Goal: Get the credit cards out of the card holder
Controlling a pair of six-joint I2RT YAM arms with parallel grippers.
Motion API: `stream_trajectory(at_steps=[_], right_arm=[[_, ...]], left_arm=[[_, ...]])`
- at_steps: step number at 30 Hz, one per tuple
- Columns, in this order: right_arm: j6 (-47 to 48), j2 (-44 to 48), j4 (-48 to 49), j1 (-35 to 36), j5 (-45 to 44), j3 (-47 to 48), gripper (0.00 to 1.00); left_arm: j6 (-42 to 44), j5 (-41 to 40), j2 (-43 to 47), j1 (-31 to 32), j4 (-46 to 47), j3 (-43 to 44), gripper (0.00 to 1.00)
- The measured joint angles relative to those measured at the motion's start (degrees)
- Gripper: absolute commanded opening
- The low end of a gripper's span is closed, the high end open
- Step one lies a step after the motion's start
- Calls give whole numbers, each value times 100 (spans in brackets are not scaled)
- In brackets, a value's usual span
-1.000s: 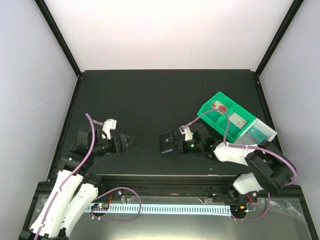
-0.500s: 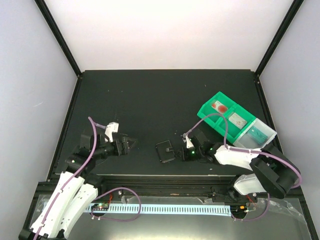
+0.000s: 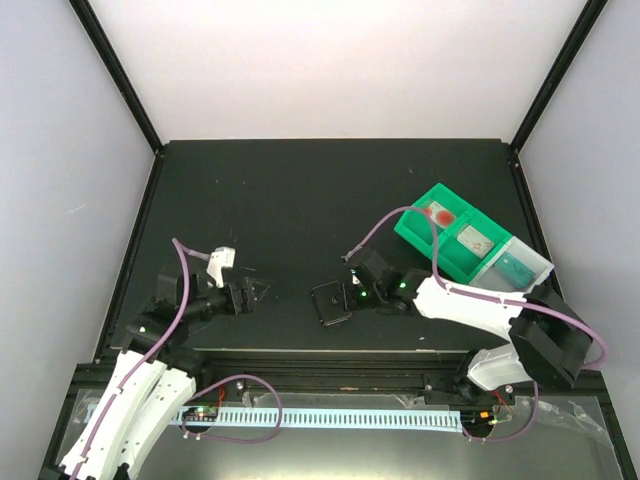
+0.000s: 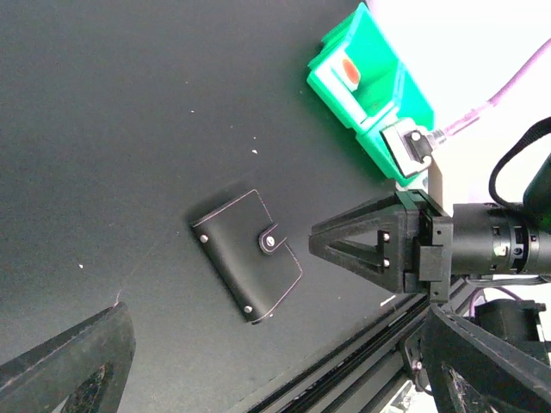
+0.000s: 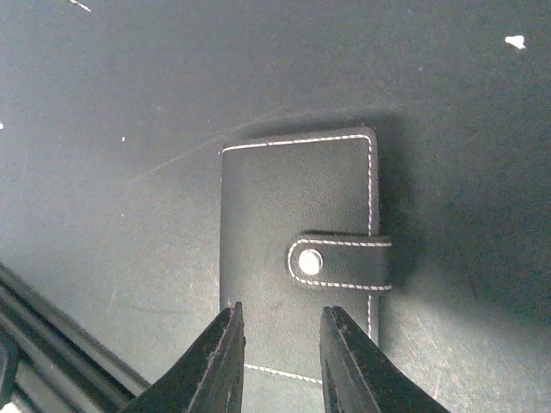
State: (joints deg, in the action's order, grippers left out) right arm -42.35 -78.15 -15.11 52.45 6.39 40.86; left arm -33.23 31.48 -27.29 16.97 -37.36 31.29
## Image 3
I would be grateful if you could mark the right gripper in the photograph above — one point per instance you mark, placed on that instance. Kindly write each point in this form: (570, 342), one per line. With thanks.
(351, 303)

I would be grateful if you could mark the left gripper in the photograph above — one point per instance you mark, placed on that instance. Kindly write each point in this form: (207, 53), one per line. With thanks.
(249, 304)

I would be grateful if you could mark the black leather card holder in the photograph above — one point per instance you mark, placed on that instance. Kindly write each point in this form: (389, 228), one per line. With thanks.
(330, 303)

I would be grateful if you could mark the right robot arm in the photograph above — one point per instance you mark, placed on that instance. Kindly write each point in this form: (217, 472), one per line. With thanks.
(544, 340)

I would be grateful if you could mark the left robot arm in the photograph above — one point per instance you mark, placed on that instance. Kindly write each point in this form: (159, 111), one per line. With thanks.
(154, 375)

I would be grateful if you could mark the red dotted card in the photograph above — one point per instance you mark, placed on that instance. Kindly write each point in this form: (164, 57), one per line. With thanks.
(441, 216)

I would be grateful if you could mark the white pink card in bin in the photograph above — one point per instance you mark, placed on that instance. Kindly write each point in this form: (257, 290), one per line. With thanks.
(475, 241)

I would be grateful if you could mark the teal VIP card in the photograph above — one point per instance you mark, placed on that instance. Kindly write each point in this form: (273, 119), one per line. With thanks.
(513, 270)

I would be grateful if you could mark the green divided bin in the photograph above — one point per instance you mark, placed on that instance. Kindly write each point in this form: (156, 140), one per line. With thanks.
(453, 259)

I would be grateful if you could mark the small circuit board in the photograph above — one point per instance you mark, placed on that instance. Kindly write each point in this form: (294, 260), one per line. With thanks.
(201, 414)

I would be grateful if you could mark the clear plastic bin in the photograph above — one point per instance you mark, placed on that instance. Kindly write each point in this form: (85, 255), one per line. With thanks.
(489, 279)

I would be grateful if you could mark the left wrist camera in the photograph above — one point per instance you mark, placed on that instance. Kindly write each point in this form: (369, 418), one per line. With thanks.
(220, 259)

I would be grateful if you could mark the black aluminium rail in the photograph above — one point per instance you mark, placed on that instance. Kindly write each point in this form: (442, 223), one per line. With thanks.
(338, 371)

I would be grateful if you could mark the white slotted cable duct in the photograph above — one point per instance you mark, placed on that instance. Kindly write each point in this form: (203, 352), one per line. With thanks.
(330, 418)

